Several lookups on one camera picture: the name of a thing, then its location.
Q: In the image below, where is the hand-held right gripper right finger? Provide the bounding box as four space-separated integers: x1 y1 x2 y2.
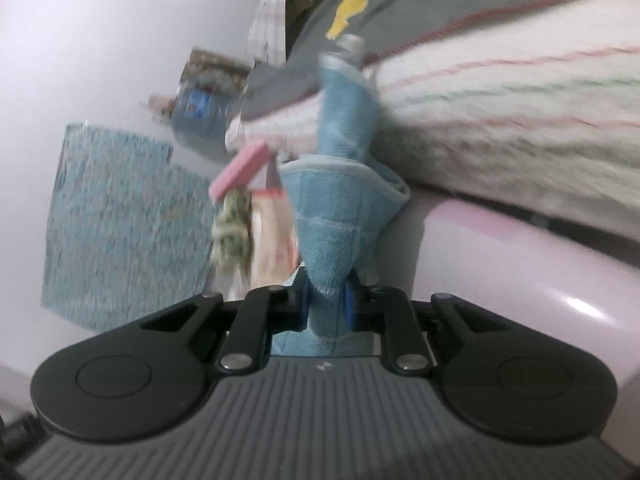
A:
344 280 499 377

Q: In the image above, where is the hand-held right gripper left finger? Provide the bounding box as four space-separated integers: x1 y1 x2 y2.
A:
141 272 309 375

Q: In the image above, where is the blue quilted towel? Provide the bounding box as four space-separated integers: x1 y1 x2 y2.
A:
272 34 412 358

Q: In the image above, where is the green floral cloth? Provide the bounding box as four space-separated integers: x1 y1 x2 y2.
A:
212 190 257 272

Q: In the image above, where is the pink ribbed soft item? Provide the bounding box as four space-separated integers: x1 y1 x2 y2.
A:
209 141 271 204

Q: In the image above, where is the pink wipes packet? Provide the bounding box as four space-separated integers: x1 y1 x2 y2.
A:
250 187 302 287

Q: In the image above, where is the blue water jug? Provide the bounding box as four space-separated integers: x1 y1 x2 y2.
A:
170 85 247 142

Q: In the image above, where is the white striped blanket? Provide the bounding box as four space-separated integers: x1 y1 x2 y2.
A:
225 0 640 233

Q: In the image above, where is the brown patterned board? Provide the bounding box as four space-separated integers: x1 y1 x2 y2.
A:
180 47 252 92

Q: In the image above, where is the checked pillow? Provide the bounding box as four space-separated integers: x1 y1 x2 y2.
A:
247 0 302 67

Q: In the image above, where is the grey blanket with yellow prints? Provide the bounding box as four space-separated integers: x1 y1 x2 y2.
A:
240 0 640 122

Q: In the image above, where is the blue floral wall cloth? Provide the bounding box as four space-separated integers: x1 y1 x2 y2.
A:
40 122 222 334

